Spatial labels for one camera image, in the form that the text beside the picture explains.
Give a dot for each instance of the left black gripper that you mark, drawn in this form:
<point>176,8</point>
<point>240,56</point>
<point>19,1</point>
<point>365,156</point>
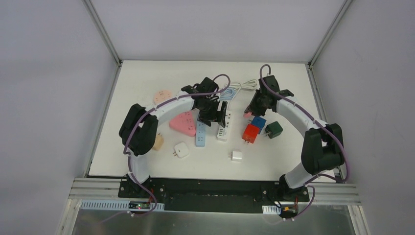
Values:
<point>211,114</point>

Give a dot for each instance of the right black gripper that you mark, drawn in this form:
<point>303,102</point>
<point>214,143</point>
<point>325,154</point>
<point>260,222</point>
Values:
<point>254,105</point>

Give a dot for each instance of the blue cube socket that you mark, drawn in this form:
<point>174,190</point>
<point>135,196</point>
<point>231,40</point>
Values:
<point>258,122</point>

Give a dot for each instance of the small pink plug adapter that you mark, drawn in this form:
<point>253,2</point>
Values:
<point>247,115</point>

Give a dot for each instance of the pink power strip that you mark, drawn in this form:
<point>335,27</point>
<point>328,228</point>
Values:
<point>184,123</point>

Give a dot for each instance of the dark green cube socket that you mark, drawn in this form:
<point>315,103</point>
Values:
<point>273,130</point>

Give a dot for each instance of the red cube socket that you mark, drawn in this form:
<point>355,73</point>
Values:
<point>250,133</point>

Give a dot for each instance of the white charger plug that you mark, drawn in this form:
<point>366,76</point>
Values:
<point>181,150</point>

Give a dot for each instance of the small white usb charger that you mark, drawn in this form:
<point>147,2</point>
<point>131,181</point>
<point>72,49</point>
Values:
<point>236,156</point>

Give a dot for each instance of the round pink socket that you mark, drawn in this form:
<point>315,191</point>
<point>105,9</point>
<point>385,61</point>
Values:
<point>161,96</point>

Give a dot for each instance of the beige cube plug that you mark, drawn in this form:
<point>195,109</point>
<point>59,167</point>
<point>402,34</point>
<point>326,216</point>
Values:
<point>159,141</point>

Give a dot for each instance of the light blue power strip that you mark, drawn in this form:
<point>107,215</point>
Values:
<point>200,137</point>

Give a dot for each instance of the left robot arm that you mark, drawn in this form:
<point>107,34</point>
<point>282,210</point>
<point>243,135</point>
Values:
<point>140,127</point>

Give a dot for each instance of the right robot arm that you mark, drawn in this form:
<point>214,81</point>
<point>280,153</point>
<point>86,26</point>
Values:
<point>322,148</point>

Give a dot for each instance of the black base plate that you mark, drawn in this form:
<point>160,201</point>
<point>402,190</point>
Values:
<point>198,195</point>

